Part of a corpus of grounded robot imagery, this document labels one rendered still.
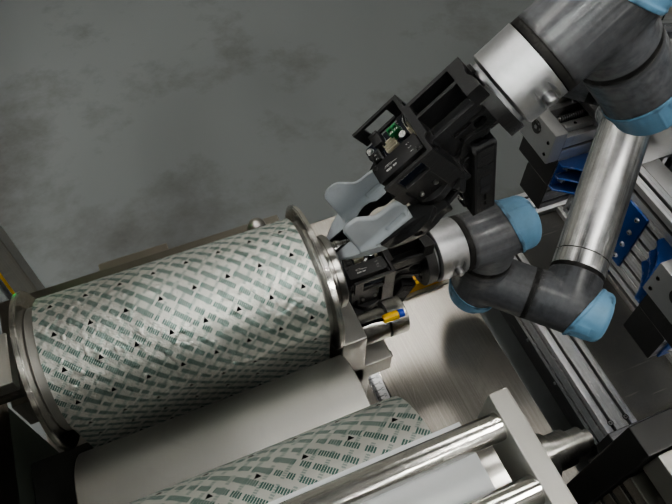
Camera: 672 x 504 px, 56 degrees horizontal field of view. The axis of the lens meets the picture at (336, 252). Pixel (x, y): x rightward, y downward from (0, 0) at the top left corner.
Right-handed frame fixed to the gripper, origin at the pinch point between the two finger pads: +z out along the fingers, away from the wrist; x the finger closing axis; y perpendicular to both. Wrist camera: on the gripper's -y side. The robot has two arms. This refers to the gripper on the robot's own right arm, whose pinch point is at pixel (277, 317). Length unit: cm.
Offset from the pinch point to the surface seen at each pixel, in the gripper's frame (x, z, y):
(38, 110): -188, 44, -109
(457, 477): 31.9, -1.3, 34.6
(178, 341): 10.4, 10.9, 20.5
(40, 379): 9.5, 22.0, 20.5
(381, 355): 11.5, -8.3, 4.7
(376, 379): 4.9, -12.1, -19.0
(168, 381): 12.1, 12.8, 17.6
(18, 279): -71, 48, -65
